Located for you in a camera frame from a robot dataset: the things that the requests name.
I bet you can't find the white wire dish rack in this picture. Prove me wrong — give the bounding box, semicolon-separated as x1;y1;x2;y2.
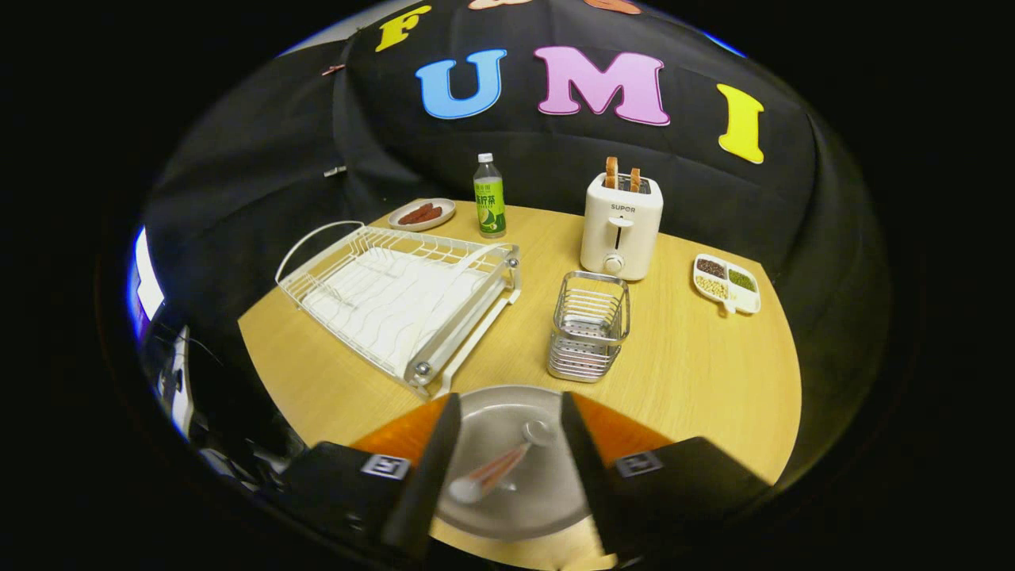
275;220;523;399

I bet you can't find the bright screen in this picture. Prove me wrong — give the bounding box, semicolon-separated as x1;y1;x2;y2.
127;226;167;342

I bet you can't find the black backdrop cloth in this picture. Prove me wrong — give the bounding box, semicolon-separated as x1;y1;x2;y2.
143;0;889;492

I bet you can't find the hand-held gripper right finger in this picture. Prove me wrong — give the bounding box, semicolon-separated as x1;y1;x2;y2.
560;391;774;556

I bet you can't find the white round plate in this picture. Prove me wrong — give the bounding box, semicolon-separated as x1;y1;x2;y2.
432;385;599;542

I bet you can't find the white toaster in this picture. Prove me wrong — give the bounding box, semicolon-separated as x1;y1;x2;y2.
580;172;665;282

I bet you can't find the metal wire basket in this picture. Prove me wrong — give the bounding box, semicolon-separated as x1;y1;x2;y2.
547;271;631;384

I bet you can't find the white divided bean dish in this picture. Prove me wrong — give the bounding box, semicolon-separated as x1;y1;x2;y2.
692;253;762;316

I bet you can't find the green label drink bottle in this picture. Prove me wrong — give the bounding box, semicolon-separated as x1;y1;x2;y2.
473;153;507;239

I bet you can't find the red checked handle spoon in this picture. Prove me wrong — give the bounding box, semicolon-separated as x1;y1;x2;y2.
448;419;556;505

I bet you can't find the small beige plate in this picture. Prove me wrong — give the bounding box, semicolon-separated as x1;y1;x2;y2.
389;197;457;232

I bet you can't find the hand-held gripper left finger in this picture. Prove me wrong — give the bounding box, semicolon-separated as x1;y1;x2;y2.
278;393;462;560

